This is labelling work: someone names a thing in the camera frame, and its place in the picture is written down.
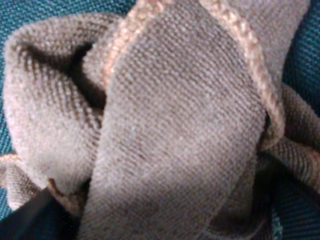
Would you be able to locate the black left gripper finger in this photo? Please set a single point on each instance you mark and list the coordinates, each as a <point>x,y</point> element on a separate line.
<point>41,218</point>

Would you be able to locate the brown-red cloth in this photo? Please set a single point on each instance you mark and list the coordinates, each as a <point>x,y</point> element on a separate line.
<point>164,124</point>

